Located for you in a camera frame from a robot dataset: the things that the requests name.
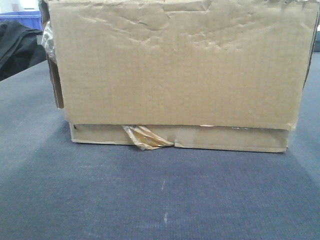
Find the torn clear packing tape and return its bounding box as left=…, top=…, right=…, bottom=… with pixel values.
left=122, top=125, right=175, bottom=150

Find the crumpled clear plastic wrap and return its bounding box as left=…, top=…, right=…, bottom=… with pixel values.
left=41, top=20, right=57, bottom=63

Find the large plain brown cardboard box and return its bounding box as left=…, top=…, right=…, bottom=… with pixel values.
left=40, top=0, right=320, bottom=153

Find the black fabric clothing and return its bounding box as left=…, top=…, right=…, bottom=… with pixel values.
left=0, top=20, right=47, bottom=81

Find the blue plastic crate far left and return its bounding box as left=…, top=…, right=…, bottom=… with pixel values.
left=0, top=10, right=43, bottom=30

